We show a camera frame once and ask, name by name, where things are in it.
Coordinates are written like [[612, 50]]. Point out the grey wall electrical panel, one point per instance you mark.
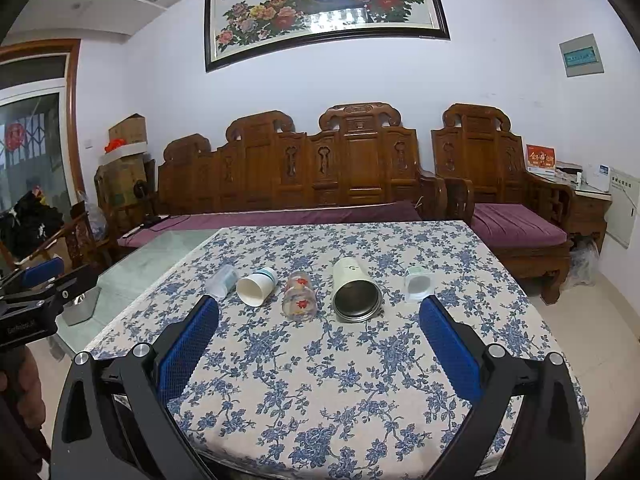
[[581, 56]]

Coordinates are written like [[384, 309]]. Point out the glass cup red flowers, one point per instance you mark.
[[299, 301]]

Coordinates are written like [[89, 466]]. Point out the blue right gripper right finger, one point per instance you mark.
[[454, 355]]

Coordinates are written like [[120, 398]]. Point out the wooden framed glass door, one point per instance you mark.
[[41, 178]]

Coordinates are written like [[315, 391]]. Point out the blue floral tablecloth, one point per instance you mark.
[[322, 398]]

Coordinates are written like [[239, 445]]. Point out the frosted green plastic cup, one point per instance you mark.
[[418, 284]]

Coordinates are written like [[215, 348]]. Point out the carved wooden armchair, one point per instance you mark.
[[482, 161]]

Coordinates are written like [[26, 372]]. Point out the red greeting card box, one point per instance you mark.
[[540, 158]]

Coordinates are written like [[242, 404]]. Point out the white paper cup blue stripes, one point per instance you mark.
[[254, 289]]

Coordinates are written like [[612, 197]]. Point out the small wooden chair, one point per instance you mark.
[[74, 244]]

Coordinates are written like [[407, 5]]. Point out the purple armchair cushion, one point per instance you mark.
[[514, 226]]

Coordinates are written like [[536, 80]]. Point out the large cardboard box stack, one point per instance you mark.
[[123, 178]]

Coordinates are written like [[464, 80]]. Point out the framed peacock flower painting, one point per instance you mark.
[[236, 30]]

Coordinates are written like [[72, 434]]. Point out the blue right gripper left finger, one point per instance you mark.
[[181, 345]]

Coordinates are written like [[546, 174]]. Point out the clear plastic cup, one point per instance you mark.
[[222, 283]]

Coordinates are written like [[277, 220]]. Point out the carved wooden sofa bench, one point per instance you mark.
[[362, 155]]

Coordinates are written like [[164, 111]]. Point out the white router box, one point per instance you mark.
[[598, 176]]

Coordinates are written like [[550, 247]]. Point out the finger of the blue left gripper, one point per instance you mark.
[[42, 272]]

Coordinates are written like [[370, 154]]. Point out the wooden side table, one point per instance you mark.
[[579, 214]]

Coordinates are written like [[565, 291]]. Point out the white wall distribution box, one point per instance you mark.
[[621, 215]]

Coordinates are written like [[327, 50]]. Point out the white steel-lined thermos cup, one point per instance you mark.
[[356, 298]]

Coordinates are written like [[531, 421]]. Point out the purple bench cushion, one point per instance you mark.
[[393, 212]]

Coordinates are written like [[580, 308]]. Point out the person's left hand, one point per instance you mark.
[[24, 379]]

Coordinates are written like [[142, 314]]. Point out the top cardboard box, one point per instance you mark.
[[131, 129]]

